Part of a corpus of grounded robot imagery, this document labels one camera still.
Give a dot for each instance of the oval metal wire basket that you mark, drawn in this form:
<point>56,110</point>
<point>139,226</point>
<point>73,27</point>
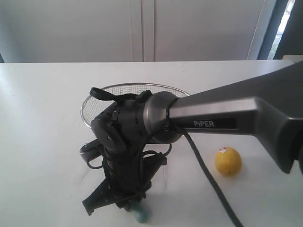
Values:
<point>92,107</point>

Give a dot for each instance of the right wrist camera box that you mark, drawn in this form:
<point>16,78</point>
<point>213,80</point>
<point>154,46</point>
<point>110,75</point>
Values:
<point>91,150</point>

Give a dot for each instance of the yellow lemon with sticker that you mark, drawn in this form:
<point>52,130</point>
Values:
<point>228,161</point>

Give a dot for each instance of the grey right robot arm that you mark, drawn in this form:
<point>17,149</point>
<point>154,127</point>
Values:
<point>269,107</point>

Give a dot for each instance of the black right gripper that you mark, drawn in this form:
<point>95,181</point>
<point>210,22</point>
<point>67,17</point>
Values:
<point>128,170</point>

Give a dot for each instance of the green handled peeler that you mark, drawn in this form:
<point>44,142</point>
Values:
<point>139,212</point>

